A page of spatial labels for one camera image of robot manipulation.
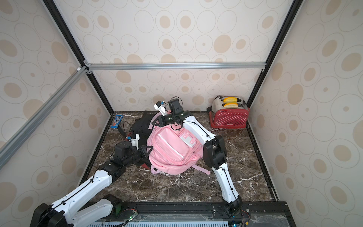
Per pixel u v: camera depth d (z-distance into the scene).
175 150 0.85
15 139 0.53
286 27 0.74
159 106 0.80
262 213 0.73
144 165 0.86
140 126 1.03
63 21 0.73
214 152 0.58
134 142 0.73
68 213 0.42
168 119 0.78
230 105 0.98
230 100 1.01
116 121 1.13
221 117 1.00
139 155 0.71
